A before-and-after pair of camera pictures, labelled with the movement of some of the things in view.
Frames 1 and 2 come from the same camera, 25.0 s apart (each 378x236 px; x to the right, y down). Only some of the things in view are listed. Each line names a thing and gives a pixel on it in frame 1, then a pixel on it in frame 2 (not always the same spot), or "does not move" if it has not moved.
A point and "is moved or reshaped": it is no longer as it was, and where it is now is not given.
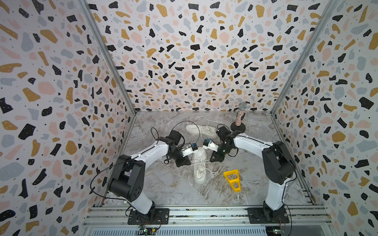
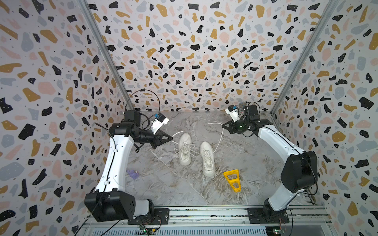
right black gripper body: x=222 y=150 → x=239 y=126
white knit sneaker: x=199 y=162 is moved or reshaped
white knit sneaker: x=207 y=132 → x=207 y=155
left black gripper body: x=177 y=156 → x=146 y=136
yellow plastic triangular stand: x=236 y=180 does not move
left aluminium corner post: x=96 y=26 does not move
